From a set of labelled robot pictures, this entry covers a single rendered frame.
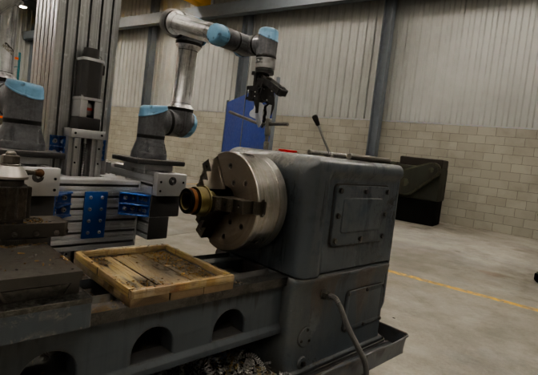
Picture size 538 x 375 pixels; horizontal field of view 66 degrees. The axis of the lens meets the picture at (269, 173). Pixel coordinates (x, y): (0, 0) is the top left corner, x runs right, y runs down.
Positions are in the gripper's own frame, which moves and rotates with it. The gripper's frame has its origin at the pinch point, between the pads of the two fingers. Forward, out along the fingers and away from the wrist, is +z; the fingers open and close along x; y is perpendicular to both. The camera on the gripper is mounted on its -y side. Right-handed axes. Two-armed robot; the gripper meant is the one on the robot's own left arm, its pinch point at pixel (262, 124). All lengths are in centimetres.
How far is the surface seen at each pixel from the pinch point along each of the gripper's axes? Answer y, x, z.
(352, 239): -33, -19, 37
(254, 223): -26.7, 23.6, 31.2
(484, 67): 267, -945, -247
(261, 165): -21.5, 18.4, 14.3
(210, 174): -9.4, 28.0, 18.9
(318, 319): -32, -5, 63
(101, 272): -13, 61, 45
